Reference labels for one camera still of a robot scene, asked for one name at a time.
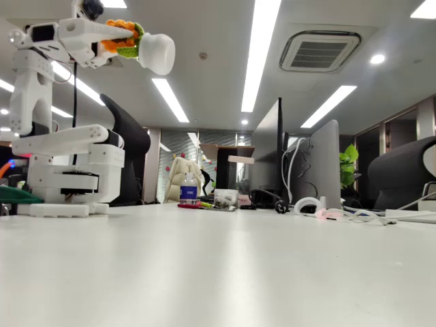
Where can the crochet sunflower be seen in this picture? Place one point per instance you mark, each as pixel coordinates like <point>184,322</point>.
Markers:
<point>156,52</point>

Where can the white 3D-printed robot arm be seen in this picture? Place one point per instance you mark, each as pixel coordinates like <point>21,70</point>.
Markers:
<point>30,88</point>

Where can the long ceiling strip light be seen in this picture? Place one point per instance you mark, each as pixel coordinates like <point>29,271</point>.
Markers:
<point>85,88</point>
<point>425,8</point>
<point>260,54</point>
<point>116,3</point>
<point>170,100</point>
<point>328,105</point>

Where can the ceiling smoke detector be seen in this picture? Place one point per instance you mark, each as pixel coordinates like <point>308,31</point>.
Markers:
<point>203,56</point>

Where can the beige padded jacket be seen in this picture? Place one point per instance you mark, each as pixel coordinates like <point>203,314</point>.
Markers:
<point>173,180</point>

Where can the clear water bottle blue label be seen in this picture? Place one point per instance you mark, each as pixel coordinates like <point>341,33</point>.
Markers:
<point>188,190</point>

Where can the black cabinet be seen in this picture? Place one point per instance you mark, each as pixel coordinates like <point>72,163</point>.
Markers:
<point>225,170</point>

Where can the red pen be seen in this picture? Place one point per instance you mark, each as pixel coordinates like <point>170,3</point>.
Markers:
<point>187,205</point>

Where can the yellow green marker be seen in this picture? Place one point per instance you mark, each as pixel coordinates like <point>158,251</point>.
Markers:
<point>207,205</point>

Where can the clear plastic container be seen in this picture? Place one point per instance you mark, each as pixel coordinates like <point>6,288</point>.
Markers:
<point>225,197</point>

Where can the black thin computer monitor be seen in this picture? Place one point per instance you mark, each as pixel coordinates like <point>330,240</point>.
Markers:
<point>279,143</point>

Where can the small pink box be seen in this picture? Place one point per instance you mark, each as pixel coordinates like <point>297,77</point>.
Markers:
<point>244,199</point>

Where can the ceiling air conditioner vent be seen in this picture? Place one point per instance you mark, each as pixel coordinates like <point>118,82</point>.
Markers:
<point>318,52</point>

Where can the grey desk partition panel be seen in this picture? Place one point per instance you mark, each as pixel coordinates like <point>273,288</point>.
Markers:
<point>323,163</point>

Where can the green leafy plant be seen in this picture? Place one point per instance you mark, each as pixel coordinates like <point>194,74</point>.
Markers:
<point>348,167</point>

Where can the pink ribbon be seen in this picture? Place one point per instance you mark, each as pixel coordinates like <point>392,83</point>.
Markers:
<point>327,214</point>

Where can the black mesh office chair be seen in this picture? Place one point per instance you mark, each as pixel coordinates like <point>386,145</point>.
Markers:
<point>398,173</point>

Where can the white power strip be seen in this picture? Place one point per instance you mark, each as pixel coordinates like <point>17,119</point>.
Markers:
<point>408,214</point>

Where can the small camera on white mount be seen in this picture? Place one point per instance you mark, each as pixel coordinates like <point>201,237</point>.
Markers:
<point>88,8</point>

